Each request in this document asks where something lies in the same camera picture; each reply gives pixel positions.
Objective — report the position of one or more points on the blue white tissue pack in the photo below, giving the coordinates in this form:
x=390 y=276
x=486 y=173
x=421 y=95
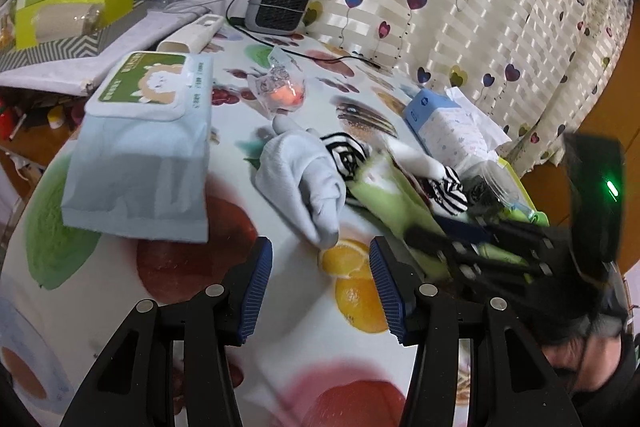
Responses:
x=445 y=127

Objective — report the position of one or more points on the person's right forearm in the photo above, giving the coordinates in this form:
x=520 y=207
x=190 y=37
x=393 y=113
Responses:
x=605 y=372

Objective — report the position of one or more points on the food print tablecloth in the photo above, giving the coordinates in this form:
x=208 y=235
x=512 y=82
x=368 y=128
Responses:
x=175 y=267

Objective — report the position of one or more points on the grey patterned shelf board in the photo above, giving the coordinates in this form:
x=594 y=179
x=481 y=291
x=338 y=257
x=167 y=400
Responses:
x=65 y=52

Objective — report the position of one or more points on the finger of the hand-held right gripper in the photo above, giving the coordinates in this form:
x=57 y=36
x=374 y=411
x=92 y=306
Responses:
x=450 y=252
x=475 y=229

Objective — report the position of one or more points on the green cloth with striped trim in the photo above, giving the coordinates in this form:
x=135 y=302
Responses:
x=395 y=202

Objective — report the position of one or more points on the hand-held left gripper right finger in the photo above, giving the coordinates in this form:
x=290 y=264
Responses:
x=387 y=297

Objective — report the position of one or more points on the grey sock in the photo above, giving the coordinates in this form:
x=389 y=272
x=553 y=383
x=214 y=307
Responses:
x=300 y=177

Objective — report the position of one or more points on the light blue wet wipes pack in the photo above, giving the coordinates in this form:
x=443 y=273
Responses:
x=140 y=167

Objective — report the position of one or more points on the brown wooden wardrobe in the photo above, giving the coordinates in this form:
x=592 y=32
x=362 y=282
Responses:
x=600 y=107

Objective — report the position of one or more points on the plastic bag of orange pieces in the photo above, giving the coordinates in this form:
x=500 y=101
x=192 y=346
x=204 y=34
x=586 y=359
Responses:
x=282 y=94

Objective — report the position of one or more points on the white towel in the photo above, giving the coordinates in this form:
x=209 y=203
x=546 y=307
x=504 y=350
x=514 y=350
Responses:
x=417 y=159

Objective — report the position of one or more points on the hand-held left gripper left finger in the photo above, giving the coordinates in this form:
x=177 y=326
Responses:
x=255 y=292

